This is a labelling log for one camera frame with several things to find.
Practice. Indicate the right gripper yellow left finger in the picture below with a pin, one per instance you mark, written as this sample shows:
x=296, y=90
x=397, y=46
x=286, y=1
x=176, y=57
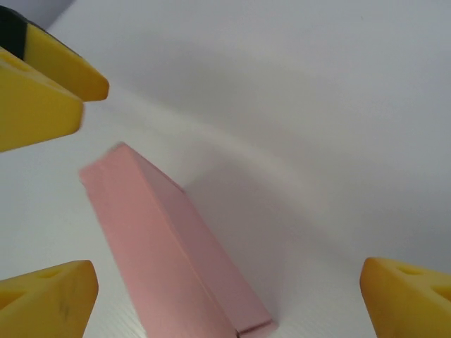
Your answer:
x=42, y=303

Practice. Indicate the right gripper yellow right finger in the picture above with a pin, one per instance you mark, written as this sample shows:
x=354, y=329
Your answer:
x=408, y=303

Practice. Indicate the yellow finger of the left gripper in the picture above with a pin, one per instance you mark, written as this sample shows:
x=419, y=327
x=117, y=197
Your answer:
x=31, y=105
x=70, y=67

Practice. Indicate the pink paper box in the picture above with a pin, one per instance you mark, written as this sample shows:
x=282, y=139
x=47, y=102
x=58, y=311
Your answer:
x=169, y=253

